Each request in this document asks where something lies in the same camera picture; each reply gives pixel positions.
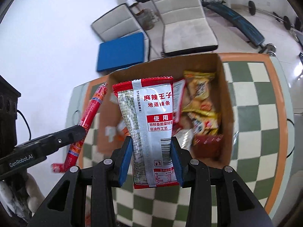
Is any blue seat cushion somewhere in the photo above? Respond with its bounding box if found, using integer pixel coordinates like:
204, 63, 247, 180
96, 33, 145, 72

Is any black table cable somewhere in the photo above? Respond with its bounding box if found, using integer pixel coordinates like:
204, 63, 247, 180
285, 109, 303, 159

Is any grey cloth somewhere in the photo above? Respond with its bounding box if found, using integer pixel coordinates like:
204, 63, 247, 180
0, 180, 31, 221

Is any red silver snack packet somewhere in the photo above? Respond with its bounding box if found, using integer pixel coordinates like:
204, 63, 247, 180
172, 79, 187, 133

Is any thin black looped cable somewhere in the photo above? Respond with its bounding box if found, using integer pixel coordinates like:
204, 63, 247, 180
71, 83, 88, 123

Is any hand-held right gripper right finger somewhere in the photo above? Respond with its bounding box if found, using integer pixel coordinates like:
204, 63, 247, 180
170, 137, 274, 227

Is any brown cardboard box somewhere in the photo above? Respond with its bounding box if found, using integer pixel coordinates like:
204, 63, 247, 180
98, 53, 233, 168

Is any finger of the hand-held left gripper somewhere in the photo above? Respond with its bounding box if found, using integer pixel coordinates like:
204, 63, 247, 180
45, 124, 87, 155

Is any clear plastic bottle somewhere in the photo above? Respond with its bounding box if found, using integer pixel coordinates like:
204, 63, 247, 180
135, 3, 159, 30

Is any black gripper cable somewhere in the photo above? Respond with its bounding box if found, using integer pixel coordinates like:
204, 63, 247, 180
16, 109, 32, 142

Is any small red packet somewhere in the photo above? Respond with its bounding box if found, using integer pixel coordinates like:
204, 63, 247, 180
51, 163, 65, 173

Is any red sausage stick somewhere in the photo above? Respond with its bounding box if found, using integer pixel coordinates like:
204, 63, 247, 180
63, 82, 108, 172

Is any white chair with black frame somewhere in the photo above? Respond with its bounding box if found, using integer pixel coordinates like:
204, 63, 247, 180
92, 3, 150, 72
147, 0, 219, 57

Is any chrome dumbbell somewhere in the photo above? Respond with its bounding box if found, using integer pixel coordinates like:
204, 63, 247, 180
259, 43, 277, 57

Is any curl bar with plates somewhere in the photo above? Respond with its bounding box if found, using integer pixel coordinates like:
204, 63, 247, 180
247, 0, 293, 30

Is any person's left hand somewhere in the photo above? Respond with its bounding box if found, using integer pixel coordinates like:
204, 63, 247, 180
24, 173, 46, 216

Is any red silver spicy strip packet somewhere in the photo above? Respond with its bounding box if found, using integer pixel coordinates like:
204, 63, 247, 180
112, 76, 179, 190

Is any dark red snack packet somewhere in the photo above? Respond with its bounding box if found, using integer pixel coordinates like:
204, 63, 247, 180
193, 134, 224, 158

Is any black weight bench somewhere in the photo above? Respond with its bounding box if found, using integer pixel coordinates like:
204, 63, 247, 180
205, 1, 265, 48

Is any yellow snack packet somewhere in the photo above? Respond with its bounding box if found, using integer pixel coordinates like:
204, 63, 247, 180
189, 113, 222, 145
183, 70, 216, 102
181, 97, 222, 123

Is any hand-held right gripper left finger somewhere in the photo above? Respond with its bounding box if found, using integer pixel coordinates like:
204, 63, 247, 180
28, 136, 133, 227

